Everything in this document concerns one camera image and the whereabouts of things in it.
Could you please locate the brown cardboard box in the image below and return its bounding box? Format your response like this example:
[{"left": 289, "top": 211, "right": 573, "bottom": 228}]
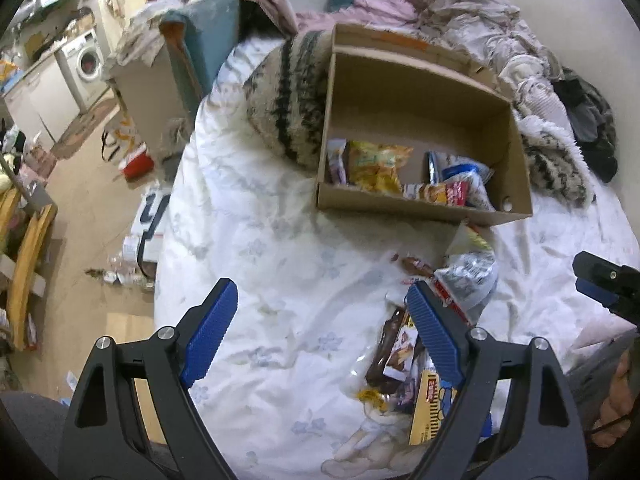
[{"left": 316, "top": 24, "right": 533, "bottom": 226}]

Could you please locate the white washing machine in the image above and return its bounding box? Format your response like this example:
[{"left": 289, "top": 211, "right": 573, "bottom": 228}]
[{"left": 55, "top": 28, "right": 108, "bottom": 114}]

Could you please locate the red container on floor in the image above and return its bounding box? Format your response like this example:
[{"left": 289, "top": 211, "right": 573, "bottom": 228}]
[{"left": 118, "top": 143, "right": 154, "bottom": 182}]

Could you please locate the blue white snack pack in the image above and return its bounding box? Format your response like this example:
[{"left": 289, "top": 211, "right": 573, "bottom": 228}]
[{"left": 326, "top": 139, "right": 347, "bottom": 185}]

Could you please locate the dark clothes pile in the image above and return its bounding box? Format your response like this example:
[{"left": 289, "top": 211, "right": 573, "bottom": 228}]
[{"left": 552, "top": 67, "right": 618, "bottom": 184}]

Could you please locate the white silver snack wrapper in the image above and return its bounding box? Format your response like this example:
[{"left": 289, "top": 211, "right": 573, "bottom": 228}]
[{"left": 424, "top": 151, "right": 442, "bottom": 185}]

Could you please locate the dark brown chocolate pack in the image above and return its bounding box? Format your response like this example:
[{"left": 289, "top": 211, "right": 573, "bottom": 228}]
[{"left": 366, "top": 308, "right": 424, "bottom": 394}]

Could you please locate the white grey crumpled bedding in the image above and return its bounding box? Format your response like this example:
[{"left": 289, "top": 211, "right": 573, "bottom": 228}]
[{"left": 418, "top": 0, "right": 566, "bottom": 86}]

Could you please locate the white floral bed sheet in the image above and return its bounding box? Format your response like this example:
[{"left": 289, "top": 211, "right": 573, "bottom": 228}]
[{"left": 155, "top": 37, "right": 639, "bottom": 479}]

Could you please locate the right hand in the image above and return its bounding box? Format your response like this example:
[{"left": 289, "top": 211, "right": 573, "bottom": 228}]
[{"left": 591, "top": 350, "right": 636, "bottom": 448}]

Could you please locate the beige black patterned fuzzy blanket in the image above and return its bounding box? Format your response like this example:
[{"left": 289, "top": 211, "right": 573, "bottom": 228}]
[{"left": 243, "top": 30, "right": 332, "bottom": 170}]

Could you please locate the yellow striped snack box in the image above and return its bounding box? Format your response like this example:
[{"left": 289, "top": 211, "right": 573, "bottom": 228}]
[{"left": 409, "top": 370, "right": 458, "bottom": 446}]

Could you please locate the small brown chocolate bar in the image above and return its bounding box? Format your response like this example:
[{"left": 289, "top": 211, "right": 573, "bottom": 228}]
[{"left": 392, "top": 254, "right": 434, "bottom": 278}]

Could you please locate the wooden yellow rack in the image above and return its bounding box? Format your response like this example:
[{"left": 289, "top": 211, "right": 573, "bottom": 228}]
[{"left": 1, "top": 186, "right": 58, "bottom": 351}]

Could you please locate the pink crumpled clothing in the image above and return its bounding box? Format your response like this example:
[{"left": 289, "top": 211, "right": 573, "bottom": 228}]
[{"left": 296, "top": 0, "right": 426, "bottom": 32}]

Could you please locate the yellow chip bag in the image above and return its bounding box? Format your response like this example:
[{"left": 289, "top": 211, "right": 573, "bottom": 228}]
[{"left": 347, "top": 141, "right": 413, "bottom": 195}]

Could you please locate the red yellow snack bar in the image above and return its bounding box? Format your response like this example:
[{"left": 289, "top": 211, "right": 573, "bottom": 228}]
[{"left": 402, "top": 181, "right": 469, "bottom": 207}]

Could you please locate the teal cardboard box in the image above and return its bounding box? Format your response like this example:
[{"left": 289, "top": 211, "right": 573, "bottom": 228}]
[{"left": 158, "top": 0, "right": 241, "bottom": 122}]

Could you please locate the blue cookie snack bag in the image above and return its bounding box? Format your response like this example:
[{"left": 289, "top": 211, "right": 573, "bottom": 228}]
[{"left": 440, "top": 154, "right": 496, "bottom": 212}]

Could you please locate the silver red snack bag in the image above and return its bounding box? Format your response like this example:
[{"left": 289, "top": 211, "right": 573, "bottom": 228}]
[{"left": 435, "top": 222, "right": 499, "bottom": 325}]

